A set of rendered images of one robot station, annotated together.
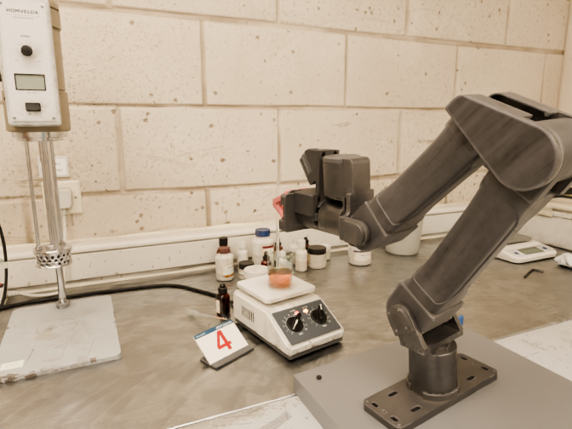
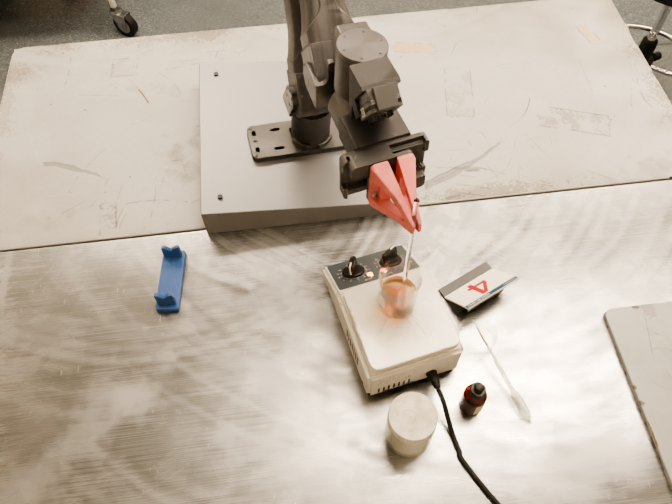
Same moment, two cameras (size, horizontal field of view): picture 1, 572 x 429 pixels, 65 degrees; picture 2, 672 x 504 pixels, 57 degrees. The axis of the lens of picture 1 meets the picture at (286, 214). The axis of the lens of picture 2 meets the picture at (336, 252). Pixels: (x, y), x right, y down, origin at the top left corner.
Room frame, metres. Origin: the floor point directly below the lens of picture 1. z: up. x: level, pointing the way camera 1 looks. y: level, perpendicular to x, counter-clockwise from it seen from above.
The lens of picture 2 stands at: (1.21, 0.06, 1.70)
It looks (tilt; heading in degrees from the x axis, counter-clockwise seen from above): 58 degrees down; 199
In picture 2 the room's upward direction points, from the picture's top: 1 degrees counter-clockwise
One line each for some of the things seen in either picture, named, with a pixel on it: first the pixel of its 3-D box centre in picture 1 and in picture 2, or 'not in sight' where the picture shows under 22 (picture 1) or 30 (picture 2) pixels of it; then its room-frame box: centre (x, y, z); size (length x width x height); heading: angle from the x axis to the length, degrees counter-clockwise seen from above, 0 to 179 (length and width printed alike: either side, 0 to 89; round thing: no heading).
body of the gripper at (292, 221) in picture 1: (316, 212); (375, 150); (0.74, -0.05, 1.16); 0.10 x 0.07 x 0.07; 127
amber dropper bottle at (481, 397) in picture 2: (222, 298); (474, 396); (0.90, 0.14, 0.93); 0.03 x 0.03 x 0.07
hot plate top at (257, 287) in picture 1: (275, 286); (400, 317); (0.85, 0.02, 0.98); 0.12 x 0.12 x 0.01; 36
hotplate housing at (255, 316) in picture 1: (283, 311); (391, 315); (0.83, 0.01, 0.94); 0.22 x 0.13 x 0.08; 36
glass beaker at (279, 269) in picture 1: (279, 269); (399, 289); (0.83, 0.01, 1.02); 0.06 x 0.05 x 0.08; 160
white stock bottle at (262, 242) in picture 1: (262, 248); not in sight; (1.20, 0.06, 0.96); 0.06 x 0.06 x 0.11
